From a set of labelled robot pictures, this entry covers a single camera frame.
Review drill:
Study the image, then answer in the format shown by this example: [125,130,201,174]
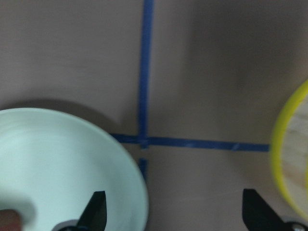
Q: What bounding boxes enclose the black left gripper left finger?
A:
[77,191,107,231]

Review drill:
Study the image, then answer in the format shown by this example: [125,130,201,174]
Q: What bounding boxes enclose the near yellow bamboo steamer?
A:
[269,82,308,219]

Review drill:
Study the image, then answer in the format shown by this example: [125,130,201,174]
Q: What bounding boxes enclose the light green plate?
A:
[0,108,149,231]

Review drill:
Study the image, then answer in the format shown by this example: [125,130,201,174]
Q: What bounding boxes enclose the brown steamed bun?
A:
[0,209,22,231]

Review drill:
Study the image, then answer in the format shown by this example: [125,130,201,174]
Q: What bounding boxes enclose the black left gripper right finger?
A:
[242,189,293,231]

